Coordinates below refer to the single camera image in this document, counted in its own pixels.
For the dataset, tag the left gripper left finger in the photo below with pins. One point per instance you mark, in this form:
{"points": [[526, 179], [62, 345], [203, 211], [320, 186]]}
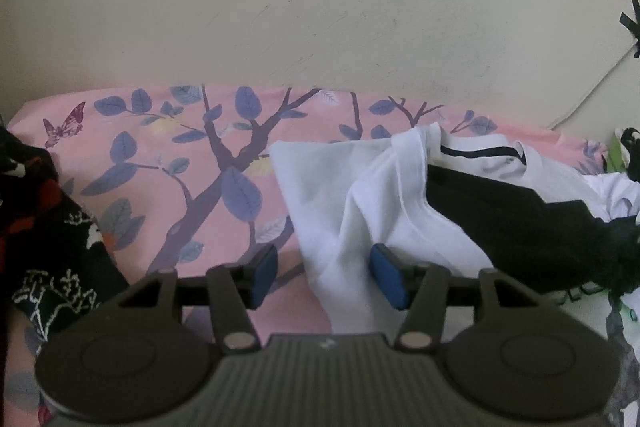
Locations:
{"points": [[151, 348]]}

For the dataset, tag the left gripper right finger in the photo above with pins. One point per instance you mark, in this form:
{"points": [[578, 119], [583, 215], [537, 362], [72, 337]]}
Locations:
{"points": [[502, 346]]}

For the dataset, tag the white t-shirt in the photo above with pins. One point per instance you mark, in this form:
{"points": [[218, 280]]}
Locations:
{"points": [[345, 197]]}

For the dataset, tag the black patterned garment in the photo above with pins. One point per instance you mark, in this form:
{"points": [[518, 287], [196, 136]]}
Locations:
{"points": [[55, 267]]}

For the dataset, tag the pink floral bed sheet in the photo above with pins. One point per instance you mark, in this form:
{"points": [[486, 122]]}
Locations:
{"points": [[180, 177]]}

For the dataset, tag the white shirt black stripe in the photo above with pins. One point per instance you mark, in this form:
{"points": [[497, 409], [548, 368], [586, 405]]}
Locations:
{"points": [[497, 158]]}

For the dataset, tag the black tape cross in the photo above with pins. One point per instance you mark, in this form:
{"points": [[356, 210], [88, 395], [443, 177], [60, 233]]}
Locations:
{"points": [[632, 24]]}

